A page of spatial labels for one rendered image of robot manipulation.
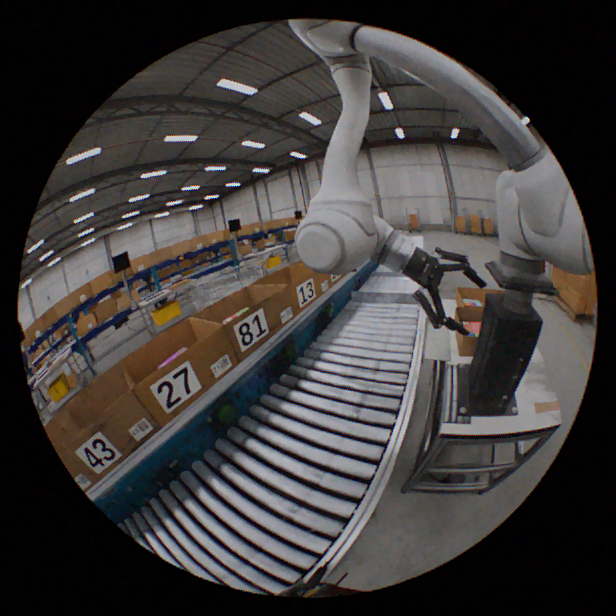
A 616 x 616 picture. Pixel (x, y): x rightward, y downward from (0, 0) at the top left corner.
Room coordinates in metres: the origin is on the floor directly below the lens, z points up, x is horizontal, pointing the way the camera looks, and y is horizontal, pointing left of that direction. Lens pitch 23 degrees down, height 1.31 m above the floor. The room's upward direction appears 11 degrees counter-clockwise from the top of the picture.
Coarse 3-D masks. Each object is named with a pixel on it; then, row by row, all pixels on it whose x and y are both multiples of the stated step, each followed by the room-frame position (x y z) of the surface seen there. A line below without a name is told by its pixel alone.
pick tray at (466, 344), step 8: (456, 312) 0.70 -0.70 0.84; (464, 312) 0.71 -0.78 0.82; (472, 312) 0.68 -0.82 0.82; (480, 312) 0.66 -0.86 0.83; (456, 320) 0.67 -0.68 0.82; (464, 320) 0.71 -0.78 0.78; (472, 320) 0.68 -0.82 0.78; (480, 320) 0.65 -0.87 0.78; (456, 336) 0.62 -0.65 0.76; (464, 336) 0.51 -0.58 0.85; (472, 336) 0.49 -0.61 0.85; (464, 344) 0.50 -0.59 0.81; (472, 344) 0.48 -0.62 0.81; (464, 352) 0.50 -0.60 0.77; (472, 352) 0.47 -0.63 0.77
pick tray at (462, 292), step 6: (462, 288) 0.94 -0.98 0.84; (468, 288) 0.92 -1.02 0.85; (474, 288) 0.89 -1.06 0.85; (456, 294) 0.95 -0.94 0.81; (462, 294) 0.94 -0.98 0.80; (468, 294) 0.91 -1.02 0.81; (474, 294) 0.89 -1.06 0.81; (480, 294) 0.86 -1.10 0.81; (456, 300) 0.94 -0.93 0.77; (462, 300) 0.78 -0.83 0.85; (480, 300) 0.86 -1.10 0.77; (462, 306) 0.76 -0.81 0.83; (468, 306) 0.72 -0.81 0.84; (474, 306) 0.70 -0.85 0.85; (480, 306) 0.68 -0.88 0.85
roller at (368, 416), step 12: (276, 384) 0.63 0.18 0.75; (288, 396) 0.56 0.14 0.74; (300, 396) 0.54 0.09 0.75; (312, 396) 0.53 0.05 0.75; (312, 408) 0.50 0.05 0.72; (324, 408) 0.47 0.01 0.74; (336, 408) 0.45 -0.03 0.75; (348, 408) 0.44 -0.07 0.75; (360, 408) 0.43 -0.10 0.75; (360, 420) 0.39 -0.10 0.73; (372, 420) 0.37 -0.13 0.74; (384, 420) 0.36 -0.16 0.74; (396, 420) 0.35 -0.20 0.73
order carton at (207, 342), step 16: (192, 320) 0.76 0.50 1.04; (160, 336) 0.65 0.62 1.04; (176, 336) 0.70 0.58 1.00; (192, 336) 0.76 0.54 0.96; (208, 336) 0.56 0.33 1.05; (224, 336) 0.61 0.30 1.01; (144, 352) 0.56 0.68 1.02; (160, 352) 0.62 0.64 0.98; (176, 352) 0.68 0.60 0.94; (192, 352) 0.49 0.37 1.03; (208, 352) 0.54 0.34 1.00; (224, 352) 0.59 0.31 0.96; (128, 368) 0.48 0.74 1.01; (144, 368) 0.53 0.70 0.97; (160, 368) 0.40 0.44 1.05; (192, 368) 0.47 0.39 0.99; (208, 368) 0.52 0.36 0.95; (144, 384) 0.34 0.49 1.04; (208, 384) 0.49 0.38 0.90; (144, 400) 0.31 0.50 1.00; (192, 400) 0.42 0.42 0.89; (160, 416) 0.32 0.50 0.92; (176, 416) 0.36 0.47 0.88
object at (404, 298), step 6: (354, 294) 1.33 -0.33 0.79; (360, 294) 1.30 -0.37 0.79; (366, 294) 1.28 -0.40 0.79; (372, 294) 1.25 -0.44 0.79; (378, 294) 1.23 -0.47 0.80; (384, 294) 1.20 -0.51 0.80; (390, 294) 1.18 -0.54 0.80; (396, 294) 1.16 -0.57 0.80; (402, 294) 1.13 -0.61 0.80; (408, 294) 1.11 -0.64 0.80; (354, 300) 1.33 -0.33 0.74; (360, 300) 1.30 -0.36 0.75; (366, 300) 1.28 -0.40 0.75; (372, 300) 1.25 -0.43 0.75; (378, 300) 1.23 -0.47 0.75; (384, 300) 1.21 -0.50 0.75; (390, 300) 1.18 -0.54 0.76; (396, 300) 1.16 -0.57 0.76; (402, 300) 1.13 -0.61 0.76; (408, 300) 1.11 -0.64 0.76; (414, 300) 1.09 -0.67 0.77
